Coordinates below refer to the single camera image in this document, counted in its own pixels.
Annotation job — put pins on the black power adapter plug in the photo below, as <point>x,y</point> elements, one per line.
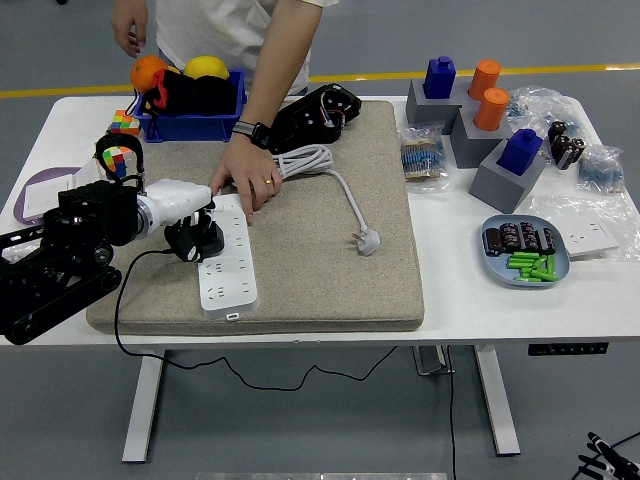
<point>215,240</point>

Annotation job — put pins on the clear bag of resistors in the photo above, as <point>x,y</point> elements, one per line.
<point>423,160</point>

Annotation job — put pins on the orange fruit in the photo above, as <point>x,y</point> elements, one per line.
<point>146,72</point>

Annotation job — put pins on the bundle of black capacitors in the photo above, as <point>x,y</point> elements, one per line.
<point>566,147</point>

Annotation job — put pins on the person's left forearm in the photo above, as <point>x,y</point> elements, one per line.
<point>280,55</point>

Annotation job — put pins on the large clear plastic bag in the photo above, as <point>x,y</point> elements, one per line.
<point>551,210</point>

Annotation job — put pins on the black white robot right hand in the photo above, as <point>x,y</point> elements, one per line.
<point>610,465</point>

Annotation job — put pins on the colourful puzzle cube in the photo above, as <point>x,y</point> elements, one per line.
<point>125,122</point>
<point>117,160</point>

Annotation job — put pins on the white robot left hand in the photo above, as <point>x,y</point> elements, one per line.
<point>175,197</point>

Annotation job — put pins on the black capacitor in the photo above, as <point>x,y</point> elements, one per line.
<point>511,235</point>
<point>547,240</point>
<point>493,240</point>
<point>528,236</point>

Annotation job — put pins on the black wristwatch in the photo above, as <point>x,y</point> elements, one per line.
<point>260,134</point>

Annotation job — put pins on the white switch box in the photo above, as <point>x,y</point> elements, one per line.
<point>87,175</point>

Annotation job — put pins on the person's right forearm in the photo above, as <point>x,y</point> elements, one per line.
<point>130,5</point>

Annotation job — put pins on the grey block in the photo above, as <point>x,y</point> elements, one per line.
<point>473,147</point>
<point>501,187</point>
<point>426,112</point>

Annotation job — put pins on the grey box under table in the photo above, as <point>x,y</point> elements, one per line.
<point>430,360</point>

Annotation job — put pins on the orange cylinder peg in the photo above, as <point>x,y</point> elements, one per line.
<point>485,77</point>
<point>492,107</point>

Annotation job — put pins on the green battery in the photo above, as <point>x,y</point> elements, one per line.
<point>528,279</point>
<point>551,265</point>
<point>539,263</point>
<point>523,255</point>
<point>543,275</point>
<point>521,261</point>

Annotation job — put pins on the black pouch with red trim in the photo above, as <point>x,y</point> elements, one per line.
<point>200,97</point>

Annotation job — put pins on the person's right hand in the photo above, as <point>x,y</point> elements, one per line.
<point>127,30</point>

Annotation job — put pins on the white wall switch panel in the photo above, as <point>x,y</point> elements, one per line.
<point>42,197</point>

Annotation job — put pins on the white table leg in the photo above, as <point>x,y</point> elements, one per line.
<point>142,410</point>
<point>495,400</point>

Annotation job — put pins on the white wall socket panel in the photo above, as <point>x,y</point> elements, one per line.
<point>591,237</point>

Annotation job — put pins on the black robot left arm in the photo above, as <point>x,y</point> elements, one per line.
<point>90,210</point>

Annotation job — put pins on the blue-grey plate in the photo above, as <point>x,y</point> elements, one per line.
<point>496,270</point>

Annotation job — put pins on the purple plate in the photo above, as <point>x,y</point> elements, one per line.
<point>40,177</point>

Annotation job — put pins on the person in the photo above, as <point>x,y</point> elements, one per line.
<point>210,30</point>

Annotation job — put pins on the person's left hand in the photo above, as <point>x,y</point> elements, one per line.
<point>247,170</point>

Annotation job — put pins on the black table control panel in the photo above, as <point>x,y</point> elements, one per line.
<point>568,348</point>

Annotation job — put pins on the yellow lemon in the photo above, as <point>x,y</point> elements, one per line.
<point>206,66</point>

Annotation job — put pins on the blue plastic bin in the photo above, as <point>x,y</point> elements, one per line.
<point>200,127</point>

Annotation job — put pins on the crumpled clear plastic bag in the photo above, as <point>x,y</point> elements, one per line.
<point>541,107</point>

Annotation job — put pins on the beige fabric mat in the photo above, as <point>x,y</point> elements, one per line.
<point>310,290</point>

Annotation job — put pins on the white power strip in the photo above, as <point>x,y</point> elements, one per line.
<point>227,290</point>

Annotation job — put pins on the blue square peg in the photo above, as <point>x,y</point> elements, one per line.
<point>438,80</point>
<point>518,152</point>

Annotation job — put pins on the small bag of blue resistors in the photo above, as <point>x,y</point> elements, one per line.
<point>601,170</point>

